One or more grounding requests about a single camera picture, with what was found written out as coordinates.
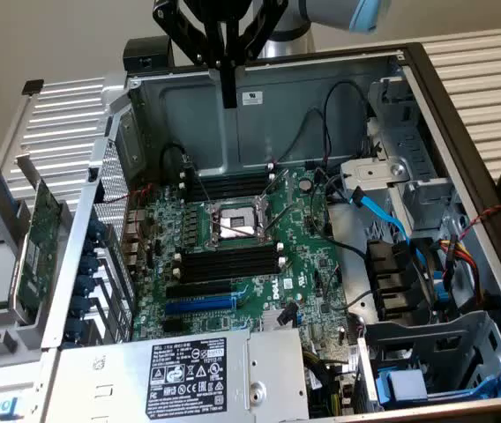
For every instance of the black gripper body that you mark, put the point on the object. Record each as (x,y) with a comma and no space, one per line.
(219,6)

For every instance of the black RAM slot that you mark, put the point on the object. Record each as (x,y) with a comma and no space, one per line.
(228,187)
(228,252)
(228,181)
(232,266)
(228,194)
(233,273)
(228,174)
(230,259)

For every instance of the black box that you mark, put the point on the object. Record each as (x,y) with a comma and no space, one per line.
(144,50)

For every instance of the open metal PC case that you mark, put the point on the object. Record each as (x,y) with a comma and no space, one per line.
(277,123)

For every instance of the thin metal locking lever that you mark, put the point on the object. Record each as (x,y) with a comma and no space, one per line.
(277,183)
(281,217)

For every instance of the black end cap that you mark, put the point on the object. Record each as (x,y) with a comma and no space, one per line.
(33,86)

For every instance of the round coin battery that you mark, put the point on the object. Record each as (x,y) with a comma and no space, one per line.
(306,184)

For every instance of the metal drive bay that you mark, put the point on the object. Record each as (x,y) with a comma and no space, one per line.
(409,145)

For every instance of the metal CPU socket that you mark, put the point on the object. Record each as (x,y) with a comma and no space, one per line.
(237,220)

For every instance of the blue card retainer clip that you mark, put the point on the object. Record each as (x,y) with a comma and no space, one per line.
(80,305)
(96,229)
(88,265)
(74,328)
(84,283)

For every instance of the green motherboard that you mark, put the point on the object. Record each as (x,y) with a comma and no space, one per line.
(303,273)

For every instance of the green graphics card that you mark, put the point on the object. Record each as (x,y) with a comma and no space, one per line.
(39,247)

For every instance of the long black expansion slot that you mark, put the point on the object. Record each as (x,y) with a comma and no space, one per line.
(197,290)

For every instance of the black fan shroud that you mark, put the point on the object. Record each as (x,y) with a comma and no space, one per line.
(391,264)

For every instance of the blue expansion slot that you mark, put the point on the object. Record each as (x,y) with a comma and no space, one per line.
(197,305)

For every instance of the small silver heatsink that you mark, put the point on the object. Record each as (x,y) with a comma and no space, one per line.
(272,319)

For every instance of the short black expansion slot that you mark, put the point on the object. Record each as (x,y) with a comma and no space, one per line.
(173,326)

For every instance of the metal disk bay cage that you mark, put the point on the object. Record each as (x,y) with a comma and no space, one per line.
(413,348)

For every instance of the silver power supply unit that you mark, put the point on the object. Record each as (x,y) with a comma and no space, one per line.
(100,383)

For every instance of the blue disk carrier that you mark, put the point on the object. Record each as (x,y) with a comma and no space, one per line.
(405,383)

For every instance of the blue square button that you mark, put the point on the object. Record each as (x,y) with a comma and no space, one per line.
(8,407)

